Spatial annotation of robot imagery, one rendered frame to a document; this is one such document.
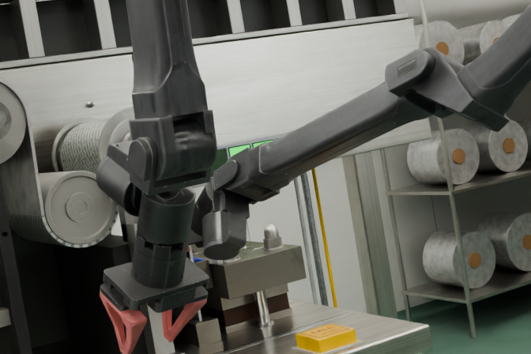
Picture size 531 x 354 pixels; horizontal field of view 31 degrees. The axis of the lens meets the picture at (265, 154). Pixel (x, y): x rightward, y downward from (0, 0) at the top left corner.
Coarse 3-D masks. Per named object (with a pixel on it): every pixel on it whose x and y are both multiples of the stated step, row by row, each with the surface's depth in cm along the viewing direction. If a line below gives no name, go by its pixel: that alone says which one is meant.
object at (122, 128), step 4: (124, 120) 157; (128, 120) 158; (120, 124) 157; (124, 124) 157; (128, 124) 158; (116, 128) 157; (120, 128) 157; (124, 128) 157; (128, 128) 158; (116, 132) 156; (120, 132) 157; (124, 132) 157; (112, 136) 156; (116, 136) 156; (120, 136) 157; (112, 140) 156; (116, 140) 156; (120, 140) 157
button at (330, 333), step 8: (320, 328) 151; (328, 328) 150; (336, 328) 149; (344, 328) 148; (352, 328) 147; (296, 336) 150; (304, 336) 148; (312, 336) 147; (320, 336) 146; (328, 336) 145; (336, 336) 146; (344, 336) 146; (352, 336) 147; (304, 344) 148; (312, 344) 146; (320, 344) 144; (328, 344) 145; (336, 344) 145; (344, 344) 146; (320, 352) 144
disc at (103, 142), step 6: (126, 108) 158; (132, 108) 158; (120, 114) 157; (126, 114) 158; (132, 114) 158; (108, 120) 156; (114, 120) 157; (120, 120) 157; (108, 126) 156; (114, 126) 157; (102, 132) 156; (108, 132) 156; (102, 138) 156; (108, 138) 156; (102, 144) 155; (108, 144) 156; (102, 150) 155; (102, 156) 155
